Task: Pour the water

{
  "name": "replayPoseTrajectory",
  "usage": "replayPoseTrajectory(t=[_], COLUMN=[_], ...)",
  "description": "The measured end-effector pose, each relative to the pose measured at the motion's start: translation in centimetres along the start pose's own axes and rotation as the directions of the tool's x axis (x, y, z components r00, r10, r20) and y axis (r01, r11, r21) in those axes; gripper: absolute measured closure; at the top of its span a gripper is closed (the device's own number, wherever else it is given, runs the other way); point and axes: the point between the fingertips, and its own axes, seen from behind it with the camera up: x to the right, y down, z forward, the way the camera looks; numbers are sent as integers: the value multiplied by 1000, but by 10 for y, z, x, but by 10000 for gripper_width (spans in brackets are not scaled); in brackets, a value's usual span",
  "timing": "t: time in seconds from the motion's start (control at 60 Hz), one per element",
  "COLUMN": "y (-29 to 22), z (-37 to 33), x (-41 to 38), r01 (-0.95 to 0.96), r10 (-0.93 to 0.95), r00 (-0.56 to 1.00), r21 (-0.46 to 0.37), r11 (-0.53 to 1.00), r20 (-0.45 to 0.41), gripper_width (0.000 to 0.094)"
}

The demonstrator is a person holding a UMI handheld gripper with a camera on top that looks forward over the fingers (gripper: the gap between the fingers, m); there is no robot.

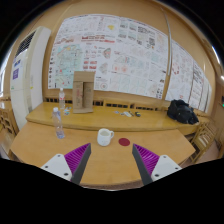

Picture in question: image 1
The small items on far table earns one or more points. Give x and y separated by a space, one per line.
128 113

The brown cardboard box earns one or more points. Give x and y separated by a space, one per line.
83 92

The wooden chair left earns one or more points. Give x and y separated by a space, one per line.
8 129

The large poster wall display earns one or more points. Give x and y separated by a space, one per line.
125 55

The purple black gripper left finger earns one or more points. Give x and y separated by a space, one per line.
70 166

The clear plastic water bottle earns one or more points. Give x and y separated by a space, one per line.
56 116

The small bottle cap item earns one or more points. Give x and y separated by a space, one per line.
67 111

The wooden chair right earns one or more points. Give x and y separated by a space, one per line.
203 139

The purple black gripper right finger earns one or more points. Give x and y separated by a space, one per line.
151 166

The white standing air conditioner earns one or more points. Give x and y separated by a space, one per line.
26 74

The right poster wall display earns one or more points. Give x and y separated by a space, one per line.
188 81

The wooden chair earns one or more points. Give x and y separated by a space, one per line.
8 129
203 139

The white ceramic mug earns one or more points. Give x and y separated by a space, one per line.
104 137

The far clear plastic bottle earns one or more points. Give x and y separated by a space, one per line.
61 99

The dark red round coaster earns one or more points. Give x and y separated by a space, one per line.
124 142

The black backpack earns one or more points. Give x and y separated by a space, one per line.
182 112

